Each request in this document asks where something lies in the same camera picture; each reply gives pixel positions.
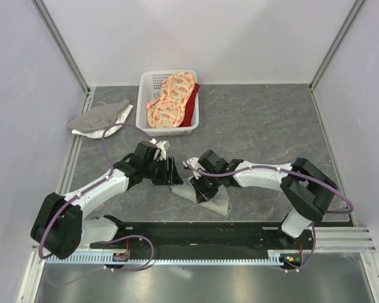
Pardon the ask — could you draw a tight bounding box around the white perforated plastic basket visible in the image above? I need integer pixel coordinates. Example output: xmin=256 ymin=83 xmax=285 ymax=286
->
xmin=136 ymin=69 xmax=199 ymax=136

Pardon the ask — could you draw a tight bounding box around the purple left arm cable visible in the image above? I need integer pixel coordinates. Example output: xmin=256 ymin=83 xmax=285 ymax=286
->
xmin=37 ymin=123 xmax=155 ymax=287

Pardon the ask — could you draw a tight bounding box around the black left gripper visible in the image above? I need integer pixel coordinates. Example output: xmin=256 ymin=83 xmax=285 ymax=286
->
xmin=143 ymin=157 xmax=183 ymax=186

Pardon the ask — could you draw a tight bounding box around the grey cloth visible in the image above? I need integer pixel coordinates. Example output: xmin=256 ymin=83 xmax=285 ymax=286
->
xmin=66 ymin=99 xmax=130 ymax=133

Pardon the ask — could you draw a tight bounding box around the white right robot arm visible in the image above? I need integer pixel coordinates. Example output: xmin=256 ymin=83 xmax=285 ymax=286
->
xmin=184 ymin=150 xmax=337 ymax=249

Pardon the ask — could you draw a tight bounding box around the floral mesh laundry bag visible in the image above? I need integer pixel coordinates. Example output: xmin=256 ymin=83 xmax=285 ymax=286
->
xmin=146 ymin=71 xmax=197 ymax=129

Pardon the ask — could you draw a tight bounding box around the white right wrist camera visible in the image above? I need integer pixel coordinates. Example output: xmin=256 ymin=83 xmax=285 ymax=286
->
xmin=183 ymin=157 xmax=205 ymax=172

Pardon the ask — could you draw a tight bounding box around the grey-green cloth napkin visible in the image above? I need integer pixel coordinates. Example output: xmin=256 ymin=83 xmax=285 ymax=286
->
xmin=171 ymin=177 xmax=232 ymax=217

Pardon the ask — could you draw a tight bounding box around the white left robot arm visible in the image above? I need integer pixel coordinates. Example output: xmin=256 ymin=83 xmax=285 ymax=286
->
xmin=30 ymin=140 xmax=183 ymax=259

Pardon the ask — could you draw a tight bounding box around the white cloth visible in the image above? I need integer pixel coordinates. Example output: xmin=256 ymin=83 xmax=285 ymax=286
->
xmin=71 ymin=105 xmax=133 ymax=139

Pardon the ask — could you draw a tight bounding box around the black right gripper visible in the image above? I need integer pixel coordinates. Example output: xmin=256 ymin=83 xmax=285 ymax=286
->
xmin=189 ymin=170 xmax=221 ymax=204

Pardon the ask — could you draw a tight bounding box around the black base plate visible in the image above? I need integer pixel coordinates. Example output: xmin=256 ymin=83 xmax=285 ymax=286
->
xmin=90 ymin=222 xmax=315 ymax=253

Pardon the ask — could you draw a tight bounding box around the slotted cable duct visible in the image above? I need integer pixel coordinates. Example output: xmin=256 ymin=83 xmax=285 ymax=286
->
xmin=46 ymin=251 xmax=301 ymax=266

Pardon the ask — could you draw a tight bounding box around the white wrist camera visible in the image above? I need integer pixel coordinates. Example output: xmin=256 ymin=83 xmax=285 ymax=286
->
xmin=183 ymin=157 xmax=205 ymax=172
xmin=150 ymin=138 xmax=171 ymax=161

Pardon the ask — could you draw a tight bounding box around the red cloth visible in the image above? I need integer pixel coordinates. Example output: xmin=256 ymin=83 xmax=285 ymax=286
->
xmin=180 ymin=83 xmax=200 ymax=128

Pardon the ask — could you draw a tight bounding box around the aluminium frame rail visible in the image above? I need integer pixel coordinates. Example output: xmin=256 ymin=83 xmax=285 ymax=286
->
xmin=0 ymin=0 xmax=379 ymax=303

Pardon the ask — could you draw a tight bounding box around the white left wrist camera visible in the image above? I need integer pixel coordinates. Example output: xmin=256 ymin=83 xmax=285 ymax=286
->
xmin=150 ymin=138 xmax=171 ymax=161

